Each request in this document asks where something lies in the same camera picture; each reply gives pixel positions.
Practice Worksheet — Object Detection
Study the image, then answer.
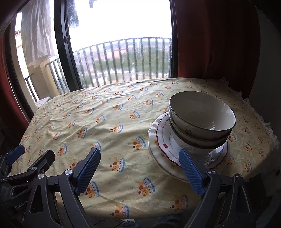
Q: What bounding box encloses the red curtain left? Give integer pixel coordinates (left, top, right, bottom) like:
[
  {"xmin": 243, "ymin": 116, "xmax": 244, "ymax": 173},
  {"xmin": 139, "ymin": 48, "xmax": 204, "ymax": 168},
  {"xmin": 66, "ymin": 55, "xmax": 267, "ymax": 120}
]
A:
[{"xmin": 1, "ymin": 37, "xmax": 29, "ymax": 135}]

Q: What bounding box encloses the yellow crown print tablecloth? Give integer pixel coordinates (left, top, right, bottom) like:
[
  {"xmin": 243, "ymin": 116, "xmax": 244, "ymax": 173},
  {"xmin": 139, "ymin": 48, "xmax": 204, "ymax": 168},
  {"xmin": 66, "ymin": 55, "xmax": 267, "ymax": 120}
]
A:
[{"xmin": 11, "ymin": 78, "xmax": 278, "ymax": 219}]

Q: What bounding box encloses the scalloped yellow floral plate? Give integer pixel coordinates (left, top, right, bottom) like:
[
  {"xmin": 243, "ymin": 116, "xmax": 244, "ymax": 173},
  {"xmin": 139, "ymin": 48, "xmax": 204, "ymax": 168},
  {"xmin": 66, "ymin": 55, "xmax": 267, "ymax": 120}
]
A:
[{"xmin": 148, "ymin": 144, "xmax": 189, "ymax": 183}]

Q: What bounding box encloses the red trimmed small plate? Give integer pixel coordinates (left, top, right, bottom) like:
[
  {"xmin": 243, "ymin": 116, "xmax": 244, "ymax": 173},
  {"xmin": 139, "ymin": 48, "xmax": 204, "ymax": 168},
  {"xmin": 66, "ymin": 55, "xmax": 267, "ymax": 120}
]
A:
[{"xmin": 153, "ymin": 113, "xmax": 228, "ymax": 169}]

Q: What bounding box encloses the beaded rim floral plate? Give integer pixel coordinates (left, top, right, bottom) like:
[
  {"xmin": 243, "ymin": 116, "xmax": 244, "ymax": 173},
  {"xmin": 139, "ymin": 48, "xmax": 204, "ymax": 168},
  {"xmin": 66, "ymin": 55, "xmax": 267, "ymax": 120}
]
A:
[{"xmin": 147, "ymin": 112, "xmax": 192, "ymax": 176}]

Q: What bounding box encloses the small floral bowl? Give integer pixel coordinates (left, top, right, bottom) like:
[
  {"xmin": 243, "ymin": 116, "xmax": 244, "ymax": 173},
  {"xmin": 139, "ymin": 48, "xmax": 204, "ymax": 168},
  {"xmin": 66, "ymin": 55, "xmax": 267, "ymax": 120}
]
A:
[
  {"xmin": 169, "ymin": 91, "xmax": 236, "ymax": 141},
  {"xmin": 169, "ymin": 132, "xmax": 226, "ymax": 155}
]

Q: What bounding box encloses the large floral ceramic bowl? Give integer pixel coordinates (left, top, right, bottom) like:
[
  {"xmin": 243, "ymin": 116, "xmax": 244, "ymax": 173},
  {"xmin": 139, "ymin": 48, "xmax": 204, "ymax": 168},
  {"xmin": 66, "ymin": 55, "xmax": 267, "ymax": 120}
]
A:
[{"xmin": 169, "ymin": 112, "xmax": 230, "ymax": 149}]

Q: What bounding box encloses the black window frame post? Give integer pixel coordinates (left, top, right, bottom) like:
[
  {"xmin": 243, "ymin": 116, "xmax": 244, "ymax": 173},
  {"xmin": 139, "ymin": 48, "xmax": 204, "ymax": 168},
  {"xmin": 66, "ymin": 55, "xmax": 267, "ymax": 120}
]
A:
[{"xmin": 54, "ymin": 0, "xmax": 82, "ymax": 91}]

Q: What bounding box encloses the red curtain right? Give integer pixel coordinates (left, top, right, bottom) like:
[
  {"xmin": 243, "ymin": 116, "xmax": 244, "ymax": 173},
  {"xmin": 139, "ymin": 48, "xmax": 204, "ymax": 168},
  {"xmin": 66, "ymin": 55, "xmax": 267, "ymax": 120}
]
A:
[{"xmin": 171, "ymin": 1, "xmax": 260, "ymax": 98}]

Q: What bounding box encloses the balcony metal railing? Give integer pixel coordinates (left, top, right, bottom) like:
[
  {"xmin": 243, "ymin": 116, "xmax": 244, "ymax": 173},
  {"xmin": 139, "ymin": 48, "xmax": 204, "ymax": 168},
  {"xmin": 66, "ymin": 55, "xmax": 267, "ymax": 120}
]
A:
[{"xmin": 24, "ymin": 37, "xmax": 172, "ymax": 103}]

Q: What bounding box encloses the red curtain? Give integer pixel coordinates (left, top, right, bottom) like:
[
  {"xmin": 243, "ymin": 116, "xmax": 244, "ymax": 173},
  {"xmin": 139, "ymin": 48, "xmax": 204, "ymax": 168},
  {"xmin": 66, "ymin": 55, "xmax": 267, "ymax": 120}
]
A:
[
  {"xmin": 171, "ymin": 1, "xmax": 260, "ymax": 98},
  {"xmin": 1, "ymin": 37, "xmax": 29, "ymax": 135}
]

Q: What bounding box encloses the outdoor air conditioner unit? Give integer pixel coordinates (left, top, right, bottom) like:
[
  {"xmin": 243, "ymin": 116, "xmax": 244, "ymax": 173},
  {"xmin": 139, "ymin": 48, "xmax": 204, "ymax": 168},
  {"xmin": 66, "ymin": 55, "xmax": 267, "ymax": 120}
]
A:
[{"xmin": 35, "ymin": 97, "xmax": 50, "ymax": 109}]

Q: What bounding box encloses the white hanging cloth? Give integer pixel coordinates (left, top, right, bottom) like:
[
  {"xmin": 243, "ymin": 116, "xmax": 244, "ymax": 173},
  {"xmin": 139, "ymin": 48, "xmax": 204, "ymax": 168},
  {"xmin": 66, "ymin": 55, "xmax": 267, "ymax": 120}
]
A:
[{"xmin": 21, "ymin": 1, "xmax": 58, "ymax": 68}]

